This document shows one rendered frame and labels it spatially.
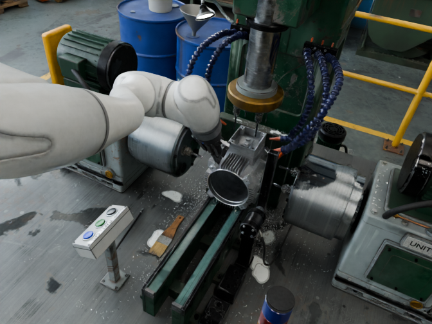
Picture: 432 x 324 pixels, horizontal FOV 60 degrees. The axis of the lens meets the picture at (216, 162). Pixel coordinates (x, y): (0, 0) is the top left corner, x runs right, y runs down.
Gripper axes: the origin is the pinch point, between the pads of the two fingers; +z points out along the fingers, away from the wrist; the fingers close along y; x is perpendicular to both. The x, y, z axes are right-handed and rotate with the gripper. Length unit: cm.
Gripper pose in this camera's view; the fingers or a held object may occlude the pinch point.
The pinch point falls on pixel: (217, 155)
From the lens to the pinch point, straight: 126.0
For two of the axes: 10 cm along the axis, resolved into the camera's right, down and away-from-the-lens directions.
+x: -4.2, 8.6, -2.9
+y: -9.0, -3.4, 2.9
